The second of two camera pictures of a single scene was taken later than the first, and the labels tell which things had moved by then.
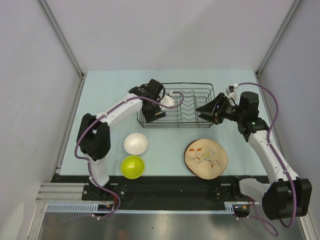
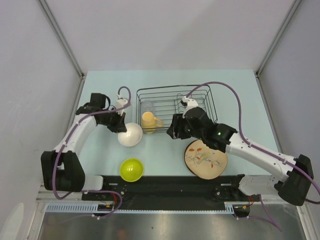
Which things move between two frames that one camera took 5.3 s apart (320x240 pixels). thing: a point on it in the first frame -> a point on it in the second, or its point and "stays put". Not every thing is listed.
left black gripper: x=150 y=116 -> x=119 y=126
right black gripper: x=211 y=108 -> x=178 y=120
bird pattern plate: x=206 y=158 stays put
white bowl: x=136 y=143 -> x=132 y=136
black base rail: x=161 y=190 stays put
